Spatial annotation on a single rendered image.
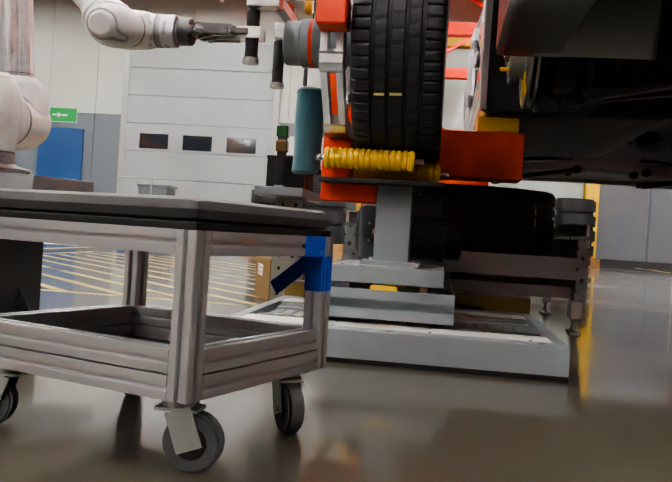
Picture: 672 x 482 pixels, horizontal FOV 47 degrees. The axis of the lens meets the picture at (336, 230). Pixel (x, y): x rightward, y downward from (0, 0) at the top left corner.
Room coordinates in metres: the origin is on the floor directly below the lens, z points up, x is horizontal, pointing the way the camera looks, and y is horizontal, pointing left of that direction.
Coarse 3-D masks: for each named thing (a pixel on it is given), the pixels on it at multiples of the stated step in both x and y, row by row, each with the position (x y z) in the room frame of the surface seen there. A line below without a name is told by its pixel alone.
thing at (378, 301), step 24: (336, 288) 1.99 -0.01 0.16; (360, 288) 2.11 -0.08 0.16; (384, 288) 1.97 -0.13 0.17; (408, 288) 2.43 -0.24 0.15; (432, 288) 2.18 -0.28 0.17; (336, 312) 1.99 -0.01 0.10; (360, 312) 1.98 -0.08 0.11; (384, 312) 1.97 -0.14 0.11; (408, 312) 1.96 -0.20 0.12; (432, 312) 1.96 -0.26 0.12
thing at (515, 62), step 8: (512, 56) 2.11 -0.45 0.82; (520, 56) 2.11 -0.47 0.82; (512, 64) 2.13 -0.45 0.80; (520, 64) 2.12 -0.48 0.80; (528, 64) 2.07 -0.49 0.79; (536, 64) 2.05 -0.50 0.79; (512, 72) 2.15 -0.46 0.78; (520, 72) 2.15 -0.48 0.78; (528, 72) 2.06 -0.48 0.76; (536, 72) 2.04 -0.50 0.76; (520, 80) 2.28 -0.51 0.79; (528, 80) 2.06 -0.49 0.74; (536, 80) 2.05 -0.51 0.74; (520, 88) 2.26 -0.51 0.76; (528, 88) 2.08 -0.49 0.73; (536, 88) 2.07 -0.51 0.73; (520, 96) 2.25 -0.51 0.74; (528, 96) 2.10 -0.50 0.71; (528, 104) 2.20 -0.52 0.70
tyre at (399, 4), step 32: (384, 0) 1.90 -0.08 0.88; (416, 0) 1.89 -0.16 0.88; (448, 0) 1.91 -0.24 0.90; (352, 32) 1.92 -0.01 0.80; (384, 32) 1.90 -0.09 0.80; (416, 32) 1.89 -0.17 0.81; (352, 64) 1.93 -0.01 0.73; (384, 64) 1.92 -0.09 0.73; (416, 64) 1.90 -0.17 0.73; (352, 96) 1.97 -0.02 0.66; (384, 96) 1.96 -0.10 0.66; (416, 96) 1.94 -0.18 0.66; (352, 128) 2.06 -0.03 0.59; (384, 128) 2.02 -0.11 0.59; (416, 128) 2.01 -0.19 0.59
